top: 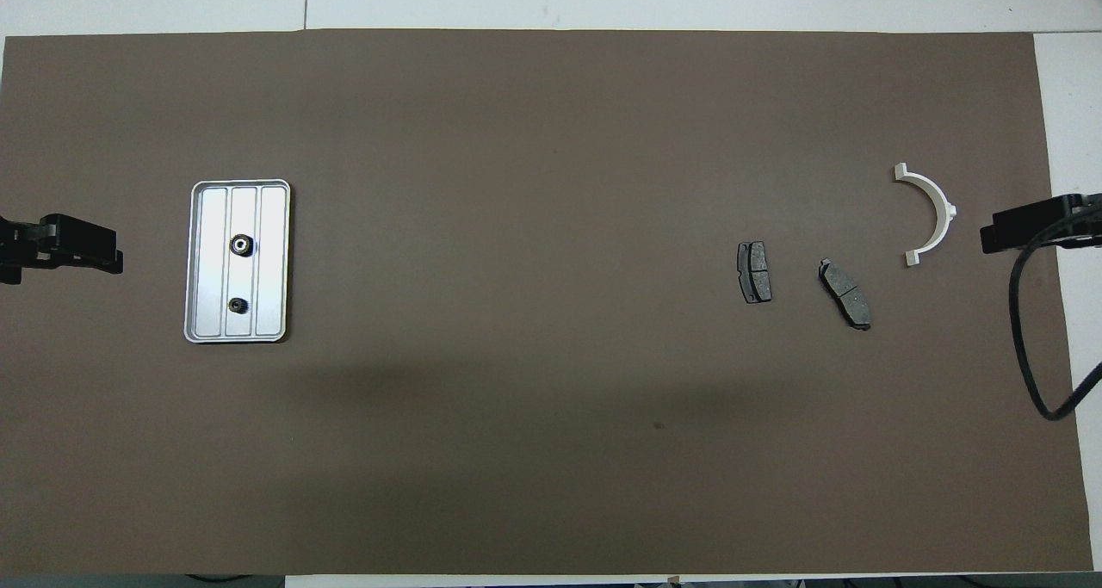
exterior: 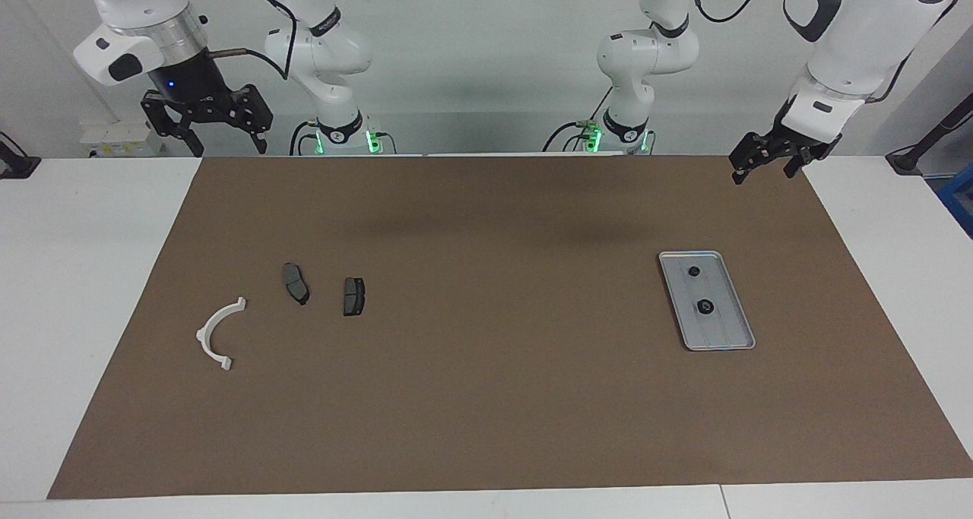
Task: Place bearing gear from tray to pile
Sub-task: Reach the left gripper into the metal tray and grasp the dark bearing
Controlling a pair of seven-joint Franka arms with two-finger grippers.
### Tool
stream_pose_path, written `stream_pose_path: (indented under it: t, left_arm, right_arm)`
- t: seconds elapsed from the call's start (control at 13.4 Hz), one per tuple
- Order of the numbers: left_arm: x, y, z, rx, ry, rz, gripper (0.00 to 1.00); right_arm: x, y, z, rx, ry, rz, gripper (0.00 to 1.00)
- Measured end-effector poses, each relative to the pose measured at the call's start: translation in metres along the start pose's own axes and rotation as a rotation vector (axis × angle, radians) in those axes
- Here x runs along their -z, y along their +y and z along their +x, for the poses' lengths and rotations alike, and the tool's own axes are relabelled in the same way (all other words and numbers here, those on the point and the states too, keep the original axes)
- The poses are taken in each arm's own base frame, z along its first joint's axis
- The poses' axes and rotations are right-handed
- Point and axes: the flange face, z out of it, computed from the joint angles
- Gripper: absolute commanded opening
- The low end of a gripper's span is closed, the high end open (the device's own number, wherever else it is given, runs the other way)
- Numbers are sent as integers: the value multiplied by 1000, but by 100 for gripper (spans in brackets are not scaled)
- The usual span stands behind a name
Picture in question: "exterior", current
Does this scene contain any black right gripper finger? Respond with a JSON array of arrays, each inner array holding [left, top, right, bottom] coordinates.
[[141, 92, 204, 157], [230, 84, 274, 155]]

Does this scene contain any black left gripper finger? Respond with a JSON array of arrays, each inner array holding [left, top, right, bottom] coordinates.
[[728, 130, 781, 185], [783, 136, 843, 179]]

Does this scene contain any silver metal tray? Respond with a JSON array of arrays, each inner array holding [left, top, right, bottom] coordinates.
[[658, 250, 757, 352]]

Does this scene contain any white box with yellow labels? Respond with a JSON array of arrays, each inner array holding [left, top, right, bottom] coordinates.
[[80, 120, 164, 158]]

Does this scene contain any blue crate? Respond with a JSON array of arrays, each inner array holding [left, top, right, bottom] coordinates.
[[937, 163, 973, 239]]

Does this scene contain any dark grey curved brake pad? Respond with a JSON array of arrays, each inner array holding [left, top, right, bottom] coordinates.
[[282, 262, 311, 307]]

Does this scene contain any dark grey rectangular brake pad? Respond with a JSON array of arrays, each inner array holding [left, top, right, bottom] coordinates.
[[342, 277, 368, 318]]

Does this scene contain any brown table mat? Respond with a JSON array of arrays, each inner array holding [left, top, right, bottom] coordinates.
[[47, 154, 973, 501]]

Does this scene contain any black right base cable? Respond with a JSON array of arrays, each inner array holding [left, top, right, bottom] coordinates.
[[289, 120, 320, 157]]

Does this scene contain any black base cable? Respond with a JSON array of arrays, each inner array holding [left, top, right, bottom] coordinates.
[[289, 120, 320, 157], [542, 86, 616, 153]]

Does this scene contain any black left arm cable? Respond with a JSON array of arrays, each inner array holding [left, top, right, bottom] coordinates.
[[684, 0, 959, 103]]

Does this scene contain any black clamp mount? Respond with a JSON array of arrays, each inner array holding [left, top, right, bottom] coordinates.
[[0, 131, 41, 179]]

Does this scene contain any black left base cable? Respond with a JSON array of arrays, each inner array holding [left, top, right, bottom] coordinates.
[[542, 86, 616, 153]]

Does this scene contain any white curved plastic bracket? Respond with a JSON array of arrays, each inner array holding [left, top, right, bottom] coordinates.
[[195, 296, 248, 372]]

